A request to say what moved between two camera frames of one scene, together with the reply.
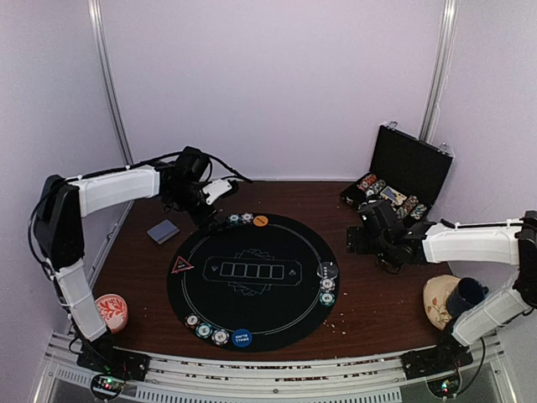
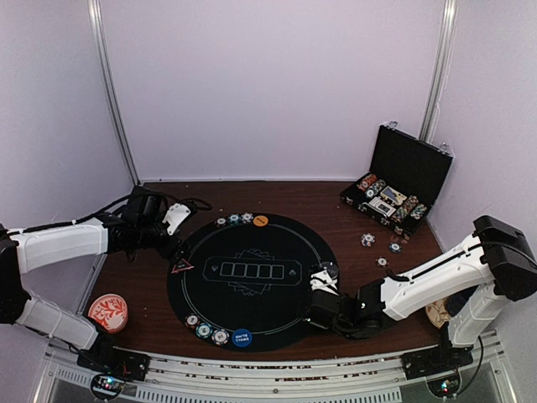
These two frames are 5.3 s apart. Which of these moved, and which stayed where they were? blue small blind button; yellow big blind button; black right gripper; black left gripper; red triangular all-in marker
Moved: black left gripper; black right gripper
Stayed: yellow big blind button; red triangular all-in marker; blue small blind button
